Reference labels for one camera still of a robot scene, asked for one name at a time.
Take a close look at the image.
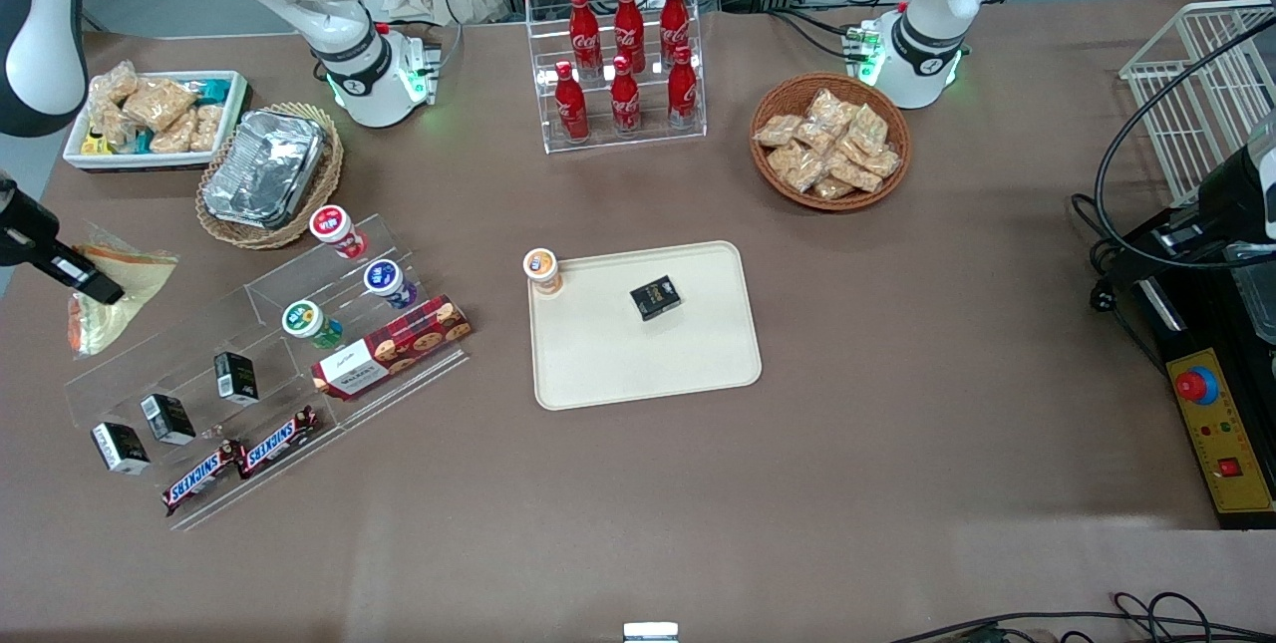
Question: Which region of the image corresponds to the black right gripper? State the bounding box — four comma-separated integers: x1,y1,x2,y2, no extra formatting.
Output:
0,174,127,307

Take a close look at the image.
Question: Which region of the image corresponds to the plastic sandwich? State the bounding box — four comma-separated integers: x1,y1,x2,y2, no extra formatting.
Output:
68,222,180,360

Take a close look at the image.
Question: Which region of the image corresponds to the white arm base connector box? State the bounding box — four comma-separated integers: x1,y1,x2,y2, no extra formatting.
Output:
404,35,444,106

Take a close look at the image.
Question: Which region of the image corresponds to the white rectangular snack tray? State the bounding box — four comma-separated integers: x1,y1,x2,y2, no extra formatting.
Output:
62,71,250,173

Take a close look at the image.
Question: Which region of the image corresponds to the cream plastic serving tray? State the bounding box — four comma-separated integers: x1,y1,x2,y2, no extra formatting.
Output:
526,240,763,412

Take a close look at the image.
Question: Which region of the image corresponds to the clear acrylic stepped display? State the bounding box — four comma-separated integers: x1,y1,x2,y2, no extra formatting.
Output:
65,214,472,532

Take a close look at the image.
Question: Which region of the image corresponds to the black white small carton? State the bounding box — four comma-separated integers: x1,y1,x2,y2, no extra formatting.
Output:
213,352,260,406
140,394,196,446
91,422,152,476

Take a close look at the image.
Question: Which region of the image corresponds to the green lid drink cup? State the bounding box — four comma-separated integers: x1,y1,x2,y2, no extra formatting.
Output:
282,300,344,351

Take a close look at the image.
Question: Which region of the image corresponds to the teal snack packet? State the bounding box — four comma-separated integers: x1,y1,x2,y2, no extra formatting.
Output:
179,78,235,108

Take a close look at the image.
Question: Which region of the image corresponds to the Snickers chocolate bar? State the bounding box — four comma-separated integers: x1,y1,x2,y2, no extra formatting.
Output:
162,440,246,516
237,406,320,480

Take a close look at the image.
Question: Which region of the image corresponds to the red lid drink cup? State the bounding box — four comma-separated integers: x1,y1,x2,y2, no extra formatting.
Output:
309,205,369,261

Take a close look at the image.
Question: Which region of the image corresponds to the shallow wicker basket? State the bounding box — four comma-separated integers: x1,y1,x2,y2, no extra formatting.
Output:
196,103,345,250

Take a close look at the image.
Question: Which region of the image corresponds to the blue lid drink cup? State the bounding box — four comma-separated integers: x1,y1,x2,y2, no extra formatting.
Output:
363,259,419,311

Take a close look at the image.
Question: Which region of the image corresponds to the red tartan cookie box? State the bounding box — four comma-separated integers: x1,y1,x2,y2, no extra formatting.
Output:
311,295,474,400

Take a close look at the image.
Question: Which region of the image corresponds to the orange lid drink cup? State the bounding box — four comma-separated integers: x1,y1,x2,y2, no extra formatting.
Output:
522,248,565,298

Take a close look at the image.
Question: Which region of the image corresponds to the red cola bottle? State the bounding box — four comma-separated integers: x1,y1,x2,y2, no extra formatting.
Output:
610,55,642,136
554,61,589,143
569,0,602,78
668,45,699,129
660,0,691,66
614,0,646,74

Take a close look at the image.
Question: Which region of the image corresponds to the clear acrylic bottle rack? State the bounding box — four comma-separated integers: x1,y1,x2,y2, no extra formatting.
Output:
525,0,708,156

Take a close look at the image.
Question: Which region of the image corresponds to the black gold small box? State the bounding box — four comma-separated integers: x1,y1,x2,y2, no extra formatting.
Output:
630,275,682,322

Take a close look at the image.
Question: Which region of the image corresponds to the round wicker basket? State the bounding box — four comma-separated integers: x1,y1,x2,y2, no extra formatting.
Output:
750,73,912,212

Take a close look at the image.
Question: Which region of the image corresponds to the green white connector module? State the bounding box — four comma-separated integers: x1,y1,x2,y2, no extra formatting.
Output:
845,22,888,86

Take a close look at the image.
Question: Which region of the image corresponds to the red emergency stop button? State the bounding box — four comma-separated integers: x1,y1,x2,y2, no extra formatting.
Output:
1174,366,1220,407

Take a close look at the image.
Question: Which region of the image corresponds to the black sealing machine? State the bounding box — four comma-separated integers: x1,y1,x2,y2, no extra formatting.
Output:
1126,209,1276,530

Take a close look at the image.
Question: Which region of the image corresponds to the yellow machine control panel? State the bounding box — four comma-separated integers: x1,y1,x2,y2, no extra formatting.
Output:
1164,348,1276,514

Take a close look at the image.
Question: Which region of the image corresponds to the black grey machine press head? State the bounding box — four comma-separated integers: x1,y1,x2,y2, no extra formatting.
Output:
1191,110,1276,270

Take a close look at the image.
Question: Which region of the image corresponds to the steel food container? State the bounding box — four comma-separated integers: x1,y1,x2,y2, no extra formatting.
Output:
1236,242,1276,343

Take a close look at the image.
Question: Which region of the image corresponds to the black machine power cord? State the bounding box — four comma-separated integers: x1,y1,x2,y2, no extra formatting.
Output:
1090,264,1162,350

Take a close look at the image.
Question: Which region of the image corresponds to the long thin black cable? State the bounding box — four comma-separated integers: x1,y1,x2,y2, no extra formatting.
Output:
887,608,1276,643

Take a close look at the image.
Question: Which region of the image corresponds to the thick black looped cable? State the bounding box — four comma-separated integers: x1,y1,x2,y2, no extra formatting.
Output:
1094,15,1276,271

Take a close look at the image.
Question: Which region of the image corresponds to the coiled black cable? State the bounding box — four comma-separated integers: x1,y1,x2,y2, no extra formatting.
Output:
1112,591,1213,643

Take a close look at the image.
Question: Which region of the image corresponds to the white wire basket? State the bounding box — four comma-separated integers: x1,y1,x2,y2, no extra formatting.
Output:
1118,0,1276,205

